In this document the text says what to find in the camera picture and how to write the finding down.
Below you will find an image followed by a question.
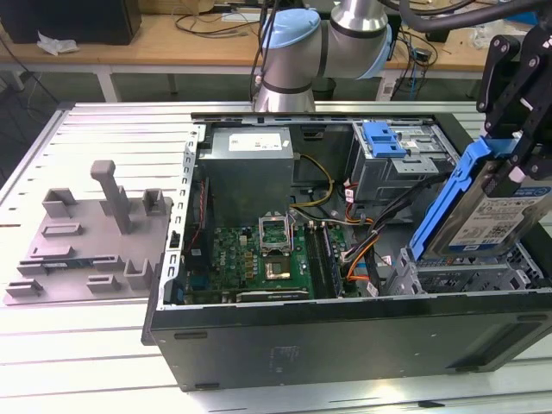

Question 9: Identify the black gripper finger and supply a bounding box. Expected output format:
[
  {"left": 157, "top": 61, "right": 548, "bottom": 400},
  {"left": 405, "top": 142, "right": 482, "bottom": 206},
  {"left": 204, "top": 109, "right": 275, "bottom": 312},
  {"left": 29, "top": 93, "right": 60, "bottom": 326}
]
[
  {"left": 476, "top": 34, "right": 538, "bottom": 138},
  {"left": 512, "top": 51, "right": 552, "bottom": 182}
]

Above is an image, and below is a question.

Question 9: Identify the hard disk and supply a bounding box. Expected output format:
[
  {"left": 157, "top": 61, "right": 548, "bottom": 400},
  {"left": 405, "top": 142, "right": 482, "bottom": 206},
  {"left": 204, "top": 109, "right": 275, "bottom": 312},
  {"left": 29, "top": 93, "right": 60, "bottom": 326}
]
[{"left": 407, "top": 135, "right": 552, "bottom": 262}]

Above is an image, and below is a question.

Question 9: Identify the metal disk bay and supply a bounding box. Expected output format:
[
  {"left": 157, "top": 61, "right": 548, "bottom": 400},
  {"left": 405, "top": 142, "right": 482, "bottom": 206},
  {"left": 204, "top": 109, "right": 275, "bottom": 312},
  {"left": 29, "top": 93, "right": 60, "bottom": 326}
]
[{"left": 386, "top": 246, "right": 543, "bottom": 297}]

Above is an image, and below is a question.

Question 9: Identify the clear plastic bag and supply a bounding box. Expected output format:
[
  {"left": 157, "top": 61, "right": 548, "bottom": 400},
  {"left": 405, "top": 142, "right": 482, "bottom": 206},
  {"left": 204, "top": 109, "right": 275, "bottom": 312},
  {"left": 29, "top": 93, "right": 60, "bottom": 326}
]
[{"left": 469, "top": 28, "right": 493, "bottom": 49}]

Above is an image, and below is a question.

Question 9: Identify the small black box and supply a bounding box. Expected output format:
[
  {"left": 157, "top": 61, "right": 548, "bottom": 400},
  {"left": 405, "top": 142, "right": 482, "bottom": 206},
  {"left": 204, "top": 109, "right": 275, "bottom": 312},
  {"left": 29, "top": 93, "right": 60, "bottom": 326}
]
[{"left": 426, "top": 26, "right": 453, "bottom": 43}]

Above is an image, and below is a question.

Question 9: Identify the black speaker box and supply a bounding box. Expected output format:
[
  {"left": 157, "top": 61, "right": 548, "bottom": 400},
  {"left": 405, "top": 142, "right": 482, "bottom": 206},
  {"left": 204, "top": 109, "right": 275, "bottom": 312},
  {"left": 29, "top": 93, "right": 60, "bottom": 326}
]
[{"left": 386, "top": 15, "right": 405, "bottom": 61}]

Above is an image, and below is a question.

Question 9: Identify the blue plastic cage latch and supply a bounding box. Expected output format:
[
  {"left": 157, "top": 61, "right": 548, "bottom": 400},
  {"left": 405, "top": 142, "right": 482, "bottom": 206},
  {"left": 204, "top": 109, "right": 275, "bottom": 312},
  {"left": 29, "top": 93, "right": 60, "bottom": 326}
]
[{"left": 362, "top": 122, "right": 407, "bottom": 159}]

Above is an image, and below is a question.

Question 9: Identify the metal optical drive cage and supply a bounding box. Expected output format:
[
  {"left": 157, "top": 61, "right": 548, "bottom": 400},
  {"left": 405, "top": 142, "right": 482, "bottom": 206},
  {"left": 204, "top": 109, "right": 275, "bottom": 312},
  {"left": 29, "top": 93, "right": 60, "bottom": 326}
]
[{"left": 348, "top": 122, "right": 465, "bottom": 208}]

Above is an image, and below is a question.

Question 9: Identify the black waste bin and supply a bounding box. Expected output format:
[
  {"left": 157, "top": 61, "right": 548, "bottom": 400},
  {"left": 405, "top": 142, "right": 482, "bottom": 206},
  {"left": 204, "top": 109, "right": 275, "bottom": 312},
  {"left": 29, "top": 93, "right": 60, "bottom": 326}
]
[{"left": 312, "top": 77, "right": 336, "bottom": 103}]

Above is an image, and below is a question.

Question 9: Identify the installed RAM stick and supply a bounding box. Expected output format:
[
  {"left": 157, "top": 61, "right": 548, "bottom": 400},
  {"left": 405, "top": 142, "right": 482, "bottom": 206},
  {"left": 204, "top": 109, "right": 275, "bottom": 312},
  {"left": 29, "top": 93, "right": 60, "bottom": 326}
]
[{"left": 321, "top": 223, "right": 347, "bottom": 298}]

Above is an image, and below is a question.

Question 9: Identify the black RAM slot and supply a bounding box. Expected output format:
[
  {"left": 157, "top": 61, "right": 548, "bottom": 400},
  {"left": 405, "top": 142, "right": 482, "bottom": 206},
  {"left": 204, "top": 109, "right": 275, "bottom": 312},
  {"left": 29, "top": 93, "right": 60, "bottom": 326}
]
[{"left": 304, "top": 222, "right": 333, "bottom": 299}]

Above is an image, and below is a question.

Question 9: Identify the metal socket cover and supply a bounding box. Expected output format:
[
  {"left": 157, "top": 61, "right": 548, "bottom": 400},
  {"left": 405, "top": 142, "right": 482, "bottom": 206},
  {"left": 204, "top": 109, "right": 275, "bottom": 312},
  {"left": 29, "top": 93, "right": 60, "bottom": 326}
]
[{"left": 257, "top": 214, "right": 294, "bottom": 255}]

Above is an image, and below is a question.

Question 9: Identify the grey power supply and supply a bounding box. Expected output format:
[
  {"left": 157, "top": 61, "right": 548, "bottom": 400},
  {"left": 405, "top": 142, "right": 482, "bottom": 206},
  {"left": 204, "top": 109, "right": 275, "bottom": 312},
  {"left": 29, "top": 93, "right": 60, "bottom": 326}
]
[{"left": 198, "top": 127, "right": 295, "bottom": 216}]

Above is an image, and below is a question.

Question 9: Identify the CPU socket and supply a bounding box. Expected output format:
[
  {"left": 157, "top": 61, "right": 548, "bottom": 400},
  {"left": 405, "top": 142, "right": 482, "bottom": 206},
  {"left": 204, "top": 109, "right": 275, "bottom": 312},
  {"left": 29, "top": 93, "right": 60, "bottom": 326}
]
[{"left": 263, "top": 257, "right": 293, "bottom": 280}]

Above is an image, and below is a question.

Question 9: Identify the graphics card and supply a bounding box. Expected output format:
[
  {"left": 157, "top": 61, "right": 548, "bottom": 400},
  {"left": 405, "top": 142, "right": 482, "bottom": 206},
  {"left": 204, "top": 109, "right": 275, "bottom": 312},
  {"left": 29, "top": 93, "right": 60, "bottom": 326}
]
[{"left": 235, "top": 289, "right": 311, "bottom": 303}]

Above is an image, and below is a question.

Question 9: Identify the green motherboard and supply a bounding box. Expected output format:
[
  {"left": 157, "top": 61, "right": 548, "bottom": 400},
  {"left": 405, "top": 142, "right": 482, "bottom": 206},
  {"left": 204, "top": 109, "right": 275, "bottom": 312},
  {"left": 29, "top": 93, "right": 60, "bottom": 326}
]
[{"left": 185, "top": 222, "right": 346, "bottom": 303}]

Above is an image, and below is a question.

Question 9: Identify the black PC case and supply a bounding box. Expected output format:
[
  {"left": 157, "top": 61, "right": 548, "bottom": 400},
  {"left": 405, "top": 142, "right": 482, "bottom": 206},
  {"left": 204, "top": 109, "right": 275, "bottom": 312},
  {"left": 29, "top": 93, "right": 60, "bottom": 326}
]
[{"left": 141, "top": 110, "right": 552, "bottom": 392}]

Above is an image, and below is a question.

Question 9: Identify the wooden desk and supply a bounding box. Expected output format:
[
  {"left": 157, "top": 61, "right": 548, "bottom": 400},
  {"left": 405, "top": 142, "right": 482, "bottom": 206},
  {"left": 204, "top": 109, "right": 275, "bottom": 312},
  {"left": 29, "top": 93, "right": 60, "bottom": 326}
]
[{"left": 0, "top": 0, "right": 552, "bottom": 83}]

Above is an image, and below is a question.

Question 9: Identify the large black box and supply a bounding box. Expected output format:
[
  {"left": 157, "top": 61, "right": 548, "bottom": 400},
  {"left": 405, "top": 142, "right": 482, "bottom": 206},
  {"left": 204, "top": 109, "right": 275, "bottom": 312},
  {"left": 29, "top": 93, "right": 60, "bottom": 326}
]
[{"left": 0, "top": 0, "right": 142, "bottom": 47}]

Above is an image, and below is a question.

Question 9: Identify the crumpled white plastic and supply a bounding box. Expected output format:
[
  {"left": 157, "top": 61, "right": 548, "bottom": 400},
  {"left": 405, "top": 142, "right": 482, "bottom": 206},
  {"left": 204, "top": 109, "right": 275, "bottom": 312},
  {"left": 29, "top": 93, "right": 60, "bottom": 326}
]
[{"left": 36, "top": 29, "right": 81, "bottom": 57}]

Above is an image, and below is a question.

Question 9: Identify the grey parts rack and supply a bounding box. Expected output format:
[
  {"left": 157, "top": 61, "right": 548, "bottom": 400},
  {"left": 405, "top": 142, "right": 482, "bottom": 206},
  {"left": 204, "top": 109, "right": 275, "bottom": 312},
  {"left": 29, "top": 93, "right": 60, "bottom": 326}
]
[{"left": 2, "top": 160, "right": 176, "bottom": 306}]

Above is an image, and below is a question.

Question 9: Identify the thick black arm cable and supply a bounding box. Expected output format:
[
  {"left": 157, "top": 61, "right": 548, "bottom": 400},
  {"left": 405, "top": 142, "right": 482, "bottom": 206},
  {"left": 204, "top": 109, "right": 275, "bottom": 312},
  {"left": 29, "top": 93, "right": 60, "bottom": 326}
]
[{"left": 398, "top": 0, "right": 547, "bottom": 34}]

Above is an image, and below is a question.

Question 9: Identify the black cable bundle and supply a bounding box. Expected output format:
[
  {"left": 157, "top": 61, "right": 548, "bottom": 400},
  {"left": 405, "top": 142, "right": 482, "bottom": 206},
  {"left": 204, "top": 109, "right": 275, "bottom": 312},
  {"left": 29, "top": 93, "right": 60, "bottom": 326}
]
[{"left": 340, "top": 170, "right": 454, "bottom": 264}]

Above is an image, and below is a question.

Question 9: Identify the yellow wire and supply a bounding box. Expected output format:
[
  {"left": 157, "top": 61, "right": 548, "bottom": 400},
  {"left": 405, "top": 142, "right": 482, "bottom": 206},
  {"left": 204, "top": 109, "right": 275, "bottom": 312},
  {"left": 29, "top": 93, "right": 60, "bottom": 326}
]
[{"left": 291, "top": 154, "right": 336, "bottom": 210}]

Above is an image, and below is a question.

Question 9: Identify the thin black cable silver plug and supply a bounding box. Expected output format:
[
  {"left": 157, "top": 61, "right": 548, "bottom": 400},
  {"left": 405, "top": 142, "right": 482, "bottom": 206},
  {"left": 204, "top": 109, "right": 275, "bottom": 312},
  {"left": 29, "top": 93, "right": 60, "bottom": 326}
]
[{"left": 248, "top": 0, "right": 279, "bottom": 94}]

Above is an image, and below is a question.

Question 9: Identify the flat orange wire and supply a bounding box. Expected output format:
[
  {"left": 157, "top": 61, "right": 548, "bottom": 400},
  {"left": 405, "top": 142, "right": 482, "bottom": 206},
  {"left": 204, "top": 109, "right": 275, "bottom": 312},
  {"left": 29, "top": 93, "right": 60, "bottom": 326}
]
[{"left": 344, "top": 246, "right": 373, "bottom": 284}]

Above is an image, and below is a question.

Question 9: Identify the black cable loop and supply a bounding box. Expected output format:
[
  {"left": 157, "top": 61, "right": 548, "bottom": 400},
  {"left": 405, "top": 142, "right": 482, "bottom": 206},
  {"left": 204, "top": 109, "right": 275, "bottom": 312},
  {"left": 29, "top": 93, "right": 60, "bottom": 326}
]
[{"left": 174, "top": 10, "right": 264, "bottom": 41}]

